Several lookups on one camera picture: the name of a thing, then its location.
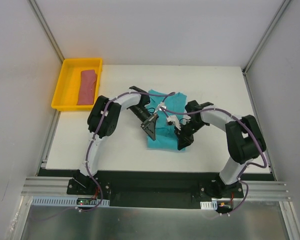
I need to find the aluminium front rail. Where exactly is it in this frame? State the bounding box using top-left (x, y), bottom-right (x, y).
top-left (21, 176), bottom-right (292, 202)

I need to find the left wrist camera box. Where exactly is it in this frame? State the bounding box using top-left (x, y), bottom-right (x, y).
top-left (154, 102), bottom-right (167, 113)

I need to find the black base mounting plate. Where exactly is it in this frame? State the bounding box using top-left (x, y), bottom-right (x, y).
top-left (66, 170), bottom-right (244, 209)

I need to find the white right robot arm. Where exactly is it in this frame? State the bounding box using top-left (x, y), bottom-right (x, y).
top-left (174, 100), bottom-right (268, 199)

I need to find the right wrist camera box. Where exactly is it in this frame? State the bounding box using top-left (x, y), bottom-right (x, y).
top-left (166, 115), bottom-right (181, 130)

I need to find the yellow plastic bin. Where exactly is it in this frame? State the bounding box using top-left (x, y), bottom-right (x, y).
top-left (51, 58), bottom-right (103, 112)

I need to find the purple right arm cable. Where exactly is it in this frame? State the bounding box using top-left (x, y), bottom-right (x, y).
top-left (162, 107), bottom-right (268, 221)

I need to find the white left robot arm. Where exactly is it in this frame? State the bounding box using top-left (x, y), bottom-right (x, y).
top-left (73, 86), bottom-right (159, 195)

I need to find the right white cable duct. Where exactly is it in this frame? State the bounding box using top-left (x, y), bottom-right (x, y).
top-left (200, 200), bottom-right (218, 211)

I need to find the left aluminium corner post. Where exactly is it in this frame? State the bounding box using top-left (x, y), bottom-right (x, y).
top-left (27, 0), bottom-right (65, 64)

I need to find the cyan t shirt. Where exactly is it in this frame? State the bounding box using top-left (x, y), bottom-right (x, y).
top-left (147, 92), bottom-right (187, 151)

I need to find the aluminium corner post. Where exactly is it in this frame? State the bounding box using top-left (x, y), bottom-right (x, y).
top-left (27, 0), bottom-right (65, 64)
top-left (242, 0), bottom-right (293, 76)

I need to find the red folded t shirt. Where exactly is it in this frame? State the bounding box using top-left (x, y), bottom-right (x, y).
top-left (77, 69), bottom-right (97, 106)

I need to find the right aluminium corner post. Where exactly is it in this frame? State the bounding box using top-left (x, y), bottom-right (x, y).
top-left (242, 0), bottom-right (293, 76)

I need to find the left grey cable duct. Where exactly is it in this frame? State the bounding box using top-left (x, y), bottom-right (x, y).
top-left (32, 196), bottom-right (110, 208)

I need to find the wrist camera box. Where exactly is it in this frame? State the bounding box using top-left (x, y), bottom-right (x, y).
top-left (166, 115), bottom-right (181, 130)
top-left (154, 102), bottom-right (167, 113)

